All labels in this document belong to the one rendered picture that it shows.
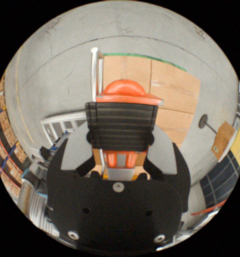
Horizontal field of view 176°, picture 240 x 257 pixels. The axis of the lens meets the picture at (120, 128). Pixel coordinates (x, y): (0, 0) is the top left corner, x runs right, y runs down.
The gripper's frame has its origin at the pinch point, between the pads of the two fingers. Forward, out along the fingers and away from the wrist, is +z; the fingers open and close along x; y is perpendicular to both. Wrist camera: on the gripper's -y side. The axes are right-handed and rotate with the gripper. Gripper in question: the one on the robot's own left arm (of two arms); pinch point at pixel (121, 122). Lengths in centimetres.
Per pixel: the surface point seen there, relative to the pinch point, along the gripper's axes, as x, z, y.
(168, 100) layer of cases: 40, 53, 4
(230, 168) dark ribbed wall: 1074, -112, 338
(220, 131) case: 170, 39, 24
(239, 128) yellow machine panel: 724, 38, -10
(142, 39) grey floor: 26, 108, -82
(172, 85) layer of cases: 41, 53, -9
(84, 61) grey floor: -55, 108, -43
